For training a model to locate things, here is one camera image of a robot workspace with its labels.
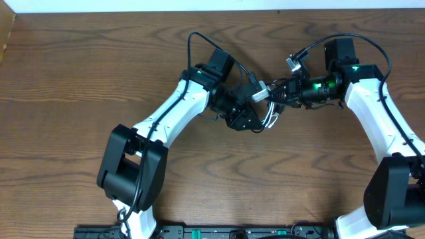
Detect white USB cable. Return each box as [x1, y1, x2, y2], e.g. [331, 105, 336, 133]
[260, 101, 280, 129]

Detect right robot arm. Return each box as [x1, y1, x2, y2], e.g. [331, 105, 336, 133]
[268, 33, 424, 238]

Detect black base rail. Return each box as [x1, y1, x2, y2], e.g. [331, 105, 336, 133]
[72, 222, 408, 239]

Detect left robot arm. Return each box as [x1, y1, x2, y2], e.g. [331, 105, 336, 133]
[97, 49, 268, 238]

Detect black USB cable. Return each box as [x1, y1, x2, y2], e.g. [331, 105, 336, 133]
[250, 78, 290, 133]

